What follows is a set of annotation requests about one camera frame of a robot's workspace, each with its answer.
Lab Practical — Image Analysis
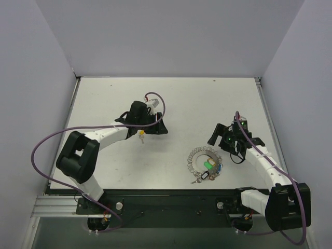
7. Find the metal disc keyring holder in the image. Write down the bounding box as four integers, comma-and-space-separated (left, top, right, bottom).
187, 146, 223, 183

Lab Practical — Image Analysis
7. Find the black key tag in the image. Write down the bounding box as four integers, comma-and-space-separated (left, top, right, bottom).
200, 171, 210, 180

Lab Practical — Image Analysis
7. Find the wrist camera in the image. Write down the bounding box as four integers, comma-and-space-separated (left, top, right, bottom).
232, 117, 248, 134
146, 99, 160, 111

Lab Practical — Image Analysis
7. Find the yellow tag key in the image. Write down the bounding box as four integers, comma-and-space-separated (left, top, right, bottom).
139, 130, 145, 144

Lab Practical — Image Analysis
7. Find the blue key tag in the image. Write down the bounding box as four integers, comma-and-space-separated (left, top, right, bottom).
217, 164, 223, 173

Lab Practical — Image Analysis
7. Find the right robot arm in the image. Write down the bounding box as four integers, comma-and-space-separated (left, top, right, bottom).
207, 119, 311, 231

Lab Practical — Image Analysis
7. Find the green key tag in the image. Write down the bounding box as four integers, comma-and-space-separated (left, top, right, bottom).
204, 161, 213, 170

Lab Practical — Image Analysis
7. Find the aluminium rail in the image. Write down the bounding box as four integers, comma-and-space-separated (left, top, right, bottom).
32, 196, 86, 218

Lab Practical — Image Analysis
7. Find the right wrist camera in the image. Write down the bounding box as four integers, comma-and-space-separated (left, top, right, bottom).
232, 117, 248, 134

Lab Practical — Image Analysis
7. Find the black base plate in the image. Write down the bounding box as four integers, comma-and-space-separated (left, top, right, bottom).
76, 189, 257, 228

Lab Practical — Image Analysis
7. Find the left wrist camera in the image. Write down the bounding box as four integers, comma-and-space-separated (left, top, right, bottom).
146, 99, 160, 111

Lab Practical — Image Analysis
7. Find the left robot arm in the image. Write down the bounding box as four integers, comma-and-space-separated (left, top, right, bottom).
56, 99, 168, 214

